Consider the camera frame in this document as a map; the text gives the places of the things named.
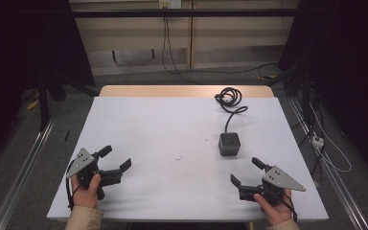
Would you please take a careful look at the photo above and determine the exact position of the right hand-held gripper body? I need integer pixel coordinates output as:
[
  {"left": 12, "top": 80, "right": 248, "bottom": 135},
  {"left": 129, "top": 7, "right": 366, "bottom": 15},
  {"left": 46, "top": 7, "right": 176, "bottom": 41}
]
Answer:
[{"left": 238, "top": 165, "right": 307, "bottom": 206}]

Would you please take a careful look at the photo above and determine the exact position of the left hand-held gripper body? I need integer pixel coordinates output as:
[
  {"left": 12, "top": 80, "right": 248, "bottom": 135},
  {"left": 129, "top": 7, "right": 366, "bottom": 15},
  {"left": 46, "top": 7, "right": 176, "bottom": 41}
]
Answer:
[{"left": 66, "top": 147, "right": 123, "bottom": 201}]

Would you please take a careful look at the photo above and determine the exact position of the person's right hand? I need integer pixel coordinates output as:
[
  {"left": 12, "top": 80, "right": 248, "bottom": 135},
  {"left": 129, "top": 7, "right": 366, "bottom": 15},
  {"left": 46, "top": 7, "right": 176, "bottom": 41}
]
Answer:
[{"left": 253, "top": 188, "right": 293, "bottom": 227}]

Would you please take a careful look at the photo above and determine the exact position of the person's left hand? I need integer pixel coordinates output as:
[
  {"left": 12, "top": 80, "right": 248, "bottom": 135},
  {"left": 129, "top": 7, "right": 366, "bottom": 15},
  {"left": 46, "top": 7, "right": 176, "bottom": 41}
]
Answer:
[{"left": 70, "top": 172, "right": 102, "bottom": 210}]

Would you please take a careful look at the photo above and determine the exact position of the black cube power adapter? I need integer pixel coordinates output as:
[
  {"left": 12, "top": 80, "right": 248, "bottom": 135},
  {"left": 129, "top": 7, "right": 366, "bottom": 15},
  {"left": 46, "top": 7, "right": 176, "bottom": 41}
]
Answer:
[{"left": 218, "top": 131, "right": 242, "bottom": 157}]

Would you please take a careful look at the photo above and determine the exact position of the white floor power strip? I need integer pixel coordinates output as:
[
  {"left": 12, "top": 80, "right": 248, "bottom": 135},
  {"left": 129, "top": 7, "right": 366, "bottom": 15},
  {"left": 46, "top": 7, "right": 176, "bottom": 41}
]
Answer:
[{"left": 311, "top": 135, "right": 326, "bottom": 150}]

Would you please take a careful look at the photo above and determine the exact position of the white table mat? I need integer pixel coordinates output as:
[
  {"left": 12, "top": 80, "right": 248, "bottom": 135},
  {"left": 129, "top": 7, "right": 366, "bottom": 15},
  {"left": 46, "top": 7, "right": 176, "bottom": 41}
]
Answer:
[{"left": 46, "top": 96, "right": 330, "bottom": 223}]

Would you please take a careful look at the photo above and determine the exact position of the black metal stand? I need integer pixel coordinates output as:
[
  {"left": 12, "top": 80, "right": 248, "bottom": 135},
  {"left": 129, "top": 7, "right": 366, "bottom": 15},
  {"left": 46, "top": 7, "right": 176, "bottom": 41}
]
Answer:
[{"left": 36, "top": 75, "right": 67, "bottom": 132}]

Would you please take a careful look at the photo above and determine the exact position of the yellow floor tape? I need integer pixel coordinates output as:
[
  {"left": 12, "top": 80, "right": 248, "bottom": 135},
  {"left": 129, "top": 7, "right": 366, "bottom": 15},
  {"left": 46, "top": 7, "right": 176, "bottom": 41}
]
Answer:
[{"left": 26, "top": 98, "right": 41, "bottom": 111}]

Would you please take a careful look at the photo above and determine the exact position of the wooden table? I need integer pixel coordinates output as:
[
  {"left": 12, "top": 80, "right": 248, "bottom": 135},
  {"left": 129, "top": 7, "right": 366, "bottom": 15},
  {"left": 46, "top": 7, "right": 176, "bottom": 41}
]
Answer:
[{"left": 98, "top": 83, "right": 275, "bottom": 99}]

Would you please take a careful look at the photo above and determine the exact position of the dark curtain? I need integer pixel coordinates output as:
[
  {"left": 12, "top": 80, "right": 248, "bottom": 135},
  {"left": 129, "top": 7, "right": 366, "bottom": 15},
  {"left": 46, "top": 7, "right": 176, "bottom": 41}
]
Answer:
[
  {"left": 0, "top": 0, "right": 96, "bottom": 175},
  {"left": 277, "top": 0, "right": 368, "bottom": 185}
]

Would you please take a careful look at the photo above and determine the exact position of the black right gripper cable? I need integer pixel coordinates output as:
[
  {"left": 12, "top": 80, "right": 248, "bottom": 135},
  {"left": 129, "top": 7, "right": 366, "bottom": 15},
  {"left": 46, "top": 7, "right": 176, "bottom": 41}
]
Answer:
[{"left": 276, "top": 191, "right": 299, "bottom": 223}]

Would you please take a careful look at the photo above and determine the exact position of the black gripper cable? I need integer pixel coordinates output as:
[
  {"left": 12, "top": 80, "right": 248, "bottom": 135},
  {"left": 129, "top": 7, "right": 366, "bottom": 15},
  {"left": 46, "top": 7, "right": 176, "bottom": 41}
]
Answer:
[
  {"left": 64, "top": 159, "right": 81, "bottom": 211},
  {"left": 276, "top": 191, "right": 299, "bottom": 223}
]

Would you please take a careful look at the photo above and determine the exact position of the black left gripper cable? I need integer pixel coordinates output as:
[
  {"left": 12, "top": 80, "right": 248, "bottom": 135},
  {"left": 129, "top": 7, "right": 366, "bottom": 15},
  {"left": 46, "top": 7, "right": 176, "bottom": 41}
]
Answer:
[{"left": 64, "top": 159, "right": 81, "bottom": 211}]

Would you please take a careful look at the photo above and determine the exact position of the aluminium floor rail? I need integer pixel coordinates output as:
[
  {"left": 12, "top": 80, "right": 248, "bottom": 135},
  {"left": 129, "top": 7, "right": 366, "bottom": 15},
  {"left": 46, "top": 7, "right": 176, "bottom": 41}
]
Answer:
[
  {"left": 287, "top": 95, "right": 368, "bottom": 230},
  {"left": 0, "top": 116, "right": 58, "bottom": 230}
]

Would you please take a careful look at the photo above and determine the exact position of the white floor cable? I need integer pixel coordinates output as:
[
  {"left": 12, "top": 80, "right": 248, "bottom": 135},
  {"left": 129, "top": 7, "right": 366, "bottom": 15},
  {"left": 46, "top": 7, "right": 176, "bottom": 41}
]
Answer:
[{"left": 309, "top": 102, "right": 353, "bottom": 174}]

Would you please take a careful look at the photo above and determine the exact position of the black coiled adapter cable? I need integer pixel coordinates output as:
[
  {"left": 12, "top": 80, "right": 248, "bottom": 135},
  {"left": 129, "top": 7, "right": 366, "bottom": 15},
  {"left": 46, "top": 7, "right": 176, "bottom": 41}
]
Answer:
[{"left": 214, "top": 86, "right": 249, "bottom": 134}]

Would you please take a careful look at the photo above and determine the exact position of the black floor cable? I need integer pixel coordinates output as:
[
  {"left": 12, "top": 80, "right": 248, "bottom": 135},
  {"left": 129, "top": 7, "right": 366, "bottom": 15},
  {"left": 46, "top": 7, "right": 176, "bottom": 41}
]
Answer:
[{"left": 172, "top": 62, "right": 280, "bottom": 86}]

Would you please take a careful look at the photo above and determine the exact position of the black hanging wall cable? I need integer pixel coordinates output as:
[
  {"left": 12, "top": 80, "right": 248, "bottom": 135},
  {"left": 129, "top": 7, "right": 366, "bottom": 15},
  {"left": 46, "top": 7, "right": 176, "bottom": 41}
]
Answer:
[{"left": 161, "top": 15, "right": 203, "bottom": 86}]

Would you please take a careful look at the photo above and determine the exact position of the black horizontal frame bar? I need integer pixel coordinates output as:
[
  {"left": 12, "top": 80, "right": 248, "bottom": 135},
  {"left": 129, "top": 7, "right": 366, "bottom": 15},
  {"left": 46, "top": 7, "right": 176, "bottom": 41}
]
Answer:
[{"left": 71, "top": 8, "right": 302, "bottom": 19}]

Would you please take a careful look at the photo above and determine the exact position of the white wall socket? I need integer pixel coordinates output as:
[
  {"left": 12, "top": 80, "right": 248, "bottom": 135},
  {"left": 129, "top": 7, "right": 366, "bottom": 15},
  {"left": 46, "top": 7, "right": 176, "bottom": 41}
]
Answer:
[{"left": 158, "top": 0, "right": 183, "bottom": 10}]

